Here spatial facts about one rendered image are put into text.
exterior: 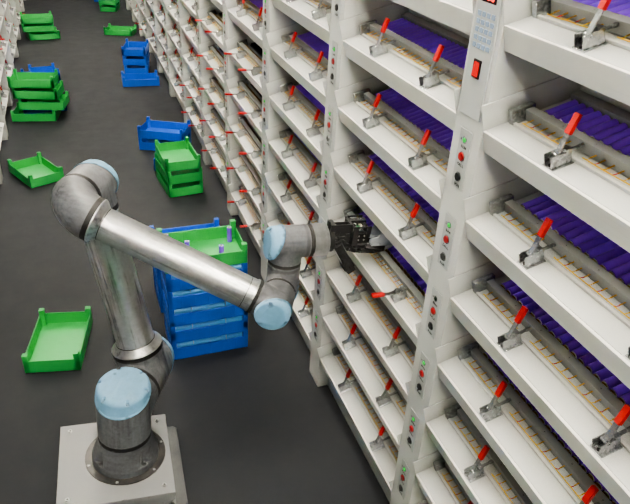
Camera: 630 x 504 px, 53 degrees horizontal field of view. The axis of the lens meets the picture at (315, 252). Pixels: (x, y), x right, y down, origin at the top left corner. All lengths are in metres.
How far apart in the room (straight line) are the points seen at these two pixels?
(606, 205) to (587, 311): 0.18
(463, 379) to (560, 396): 0.32
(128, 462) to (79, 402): 0.55
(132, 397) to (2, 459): 0.64
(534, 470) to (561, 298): 0.37
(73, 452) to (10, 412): 0.47
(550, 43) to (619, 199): 0.26
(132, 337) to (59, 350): 0.80
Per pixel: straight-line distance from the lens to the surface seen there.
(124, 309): 1.89
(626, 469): 1.15
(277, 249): 1.66
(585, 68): 1.04
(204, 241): 2.51
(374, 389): 1.97
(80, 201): 1.63
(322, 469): 2.18
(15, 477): 2.30
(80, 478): 2.03
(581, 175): 1.09
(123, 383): 1.89
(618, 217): 1.00
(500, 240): 1.25
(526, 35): 1.14
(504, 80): 1.22
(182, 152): 3.93
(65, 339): 2.75
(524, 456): 1.36
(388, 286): 1.73
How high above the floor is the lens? 1.67
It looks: 31 degrees down
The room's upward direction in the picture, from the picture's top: 3 degrees clockwise
